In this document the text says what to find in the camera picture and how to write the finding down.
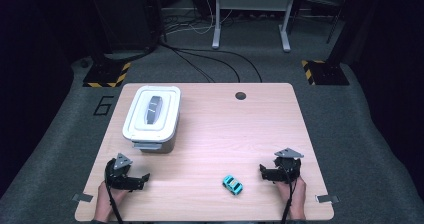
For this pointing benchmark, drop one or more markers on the person's left hand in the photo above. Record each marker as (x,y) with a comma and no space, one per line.
(104,202)

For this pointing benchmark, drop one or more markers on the clear brown storage box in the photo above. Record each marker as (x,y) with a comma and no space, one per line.
(173,140)

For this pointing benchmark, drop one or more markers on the white storage box lid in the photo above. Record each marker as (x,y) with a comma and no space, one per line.
(151,110)

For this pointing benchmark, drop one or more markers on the grey tape strip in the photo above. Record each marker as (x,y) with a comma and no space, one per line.
(82,197)
(327,199)

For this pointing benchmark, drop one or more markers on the person's right hand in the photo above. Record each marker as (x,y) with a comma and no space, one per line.
(298,199)

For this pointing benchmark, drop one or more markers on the black stand pole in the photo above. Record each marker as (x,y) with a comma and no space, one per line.
(343,34)

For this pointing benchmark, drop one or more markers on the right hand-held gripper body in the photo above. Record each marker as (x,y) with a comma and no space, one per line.
(288,169)

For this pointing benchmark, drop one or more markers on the white metal stand frame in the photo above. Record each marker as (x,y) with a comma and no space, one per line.
(253,2)

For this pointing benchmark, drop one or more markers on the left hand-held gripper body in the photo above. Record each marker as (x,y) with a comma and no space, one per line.
(116,175)

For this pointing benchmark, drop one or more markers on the black base with hazard tape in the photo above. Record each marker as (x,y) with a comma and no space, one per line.
(326,73)
(105,74)

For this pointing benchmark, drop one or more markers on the blue toy car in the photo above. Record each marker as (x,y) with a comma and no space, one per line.
(232,185)

